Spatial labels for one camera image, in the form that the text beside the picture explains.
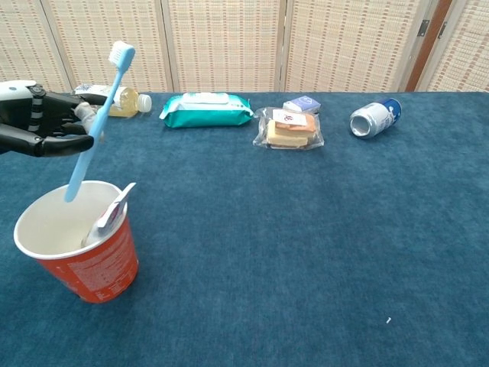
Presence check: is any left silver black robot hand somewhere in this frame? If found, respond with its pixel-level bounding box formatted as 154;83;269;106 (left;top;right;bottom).
0;79;109;158

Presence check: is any light blue toothbrush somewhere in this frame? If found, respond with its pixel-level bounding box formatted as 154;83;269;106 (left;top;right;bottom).
63;41;136;203

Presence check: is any white floral toothpaste tube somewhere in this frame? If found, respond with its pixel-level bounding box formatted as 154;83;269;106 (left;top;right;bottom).
82;182;138;248

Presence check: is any yellow tea plastic bottle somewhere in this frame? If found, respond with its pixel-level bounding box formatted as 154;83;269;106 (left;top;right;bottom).
72;83;153;118

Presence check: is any red paper cup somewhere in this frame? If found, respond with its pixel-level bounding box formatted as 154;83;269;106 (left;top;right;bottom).
13;180;140;305

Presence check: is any green wet wipes pack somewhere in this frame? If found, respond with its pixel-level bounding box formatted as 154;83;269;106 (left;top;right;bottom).
159;92;254;128

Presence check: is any wide bamboo folding screen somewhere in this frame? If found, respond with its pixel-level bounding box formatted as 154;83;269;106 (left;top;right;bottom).
0;0;440;93

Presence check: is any packaged sliced cake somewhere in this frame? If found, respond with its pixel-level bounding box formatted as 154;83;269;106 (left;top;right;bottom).
252;106;325;151

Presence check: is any dark blue table cloth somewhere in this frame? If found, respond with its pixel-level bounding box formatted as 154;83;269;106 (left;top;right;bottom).
0;91;489;367

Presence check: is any small blue white box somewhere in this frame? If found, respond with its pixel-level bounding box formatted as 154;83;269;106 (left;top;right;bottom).
282;94;322;114

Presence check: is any blue white drink can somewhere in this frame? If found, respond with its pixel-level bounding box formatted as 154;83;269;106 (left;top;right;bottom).
349;97;403;138

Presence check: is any narrow bamboo folding screen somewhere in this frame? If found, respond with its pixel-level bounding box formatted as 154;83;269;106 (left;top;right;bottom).
422;0;489;93

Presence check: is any brown wooden post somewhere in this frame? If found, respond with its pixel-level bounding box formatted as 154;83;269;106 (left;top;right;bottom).
404;0;454;92

